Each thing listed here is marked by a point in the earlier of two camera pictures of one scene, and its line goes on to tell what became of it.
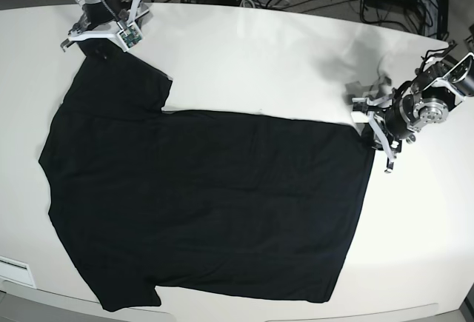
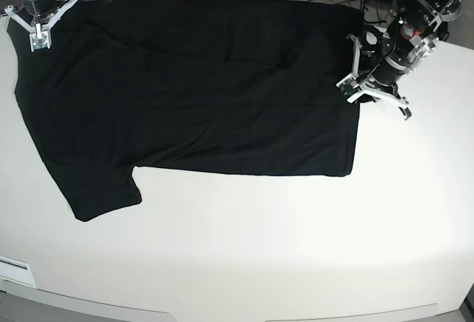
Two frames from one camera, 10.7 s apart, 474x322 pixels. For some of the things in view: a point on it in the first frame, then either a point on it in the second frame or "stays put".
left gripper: (400, 121) to (386, 73)
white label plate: (16, 271) stays put
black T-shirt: (226, 203) to (232, 85)
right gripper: (101, 12) to (38, 9)
